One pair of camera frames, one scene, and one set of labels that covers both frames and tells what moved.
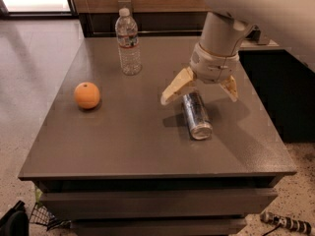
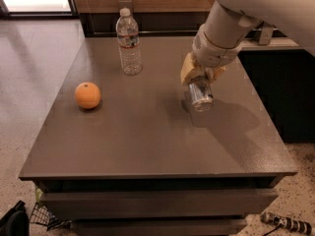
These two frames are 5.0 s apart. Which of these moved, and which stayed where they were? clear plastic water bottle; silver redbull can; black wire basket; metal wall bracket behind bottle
Moved: silver redbull can
Stayed: metal wall bracket behind bottle; clear plastic water bottle; black wire basket
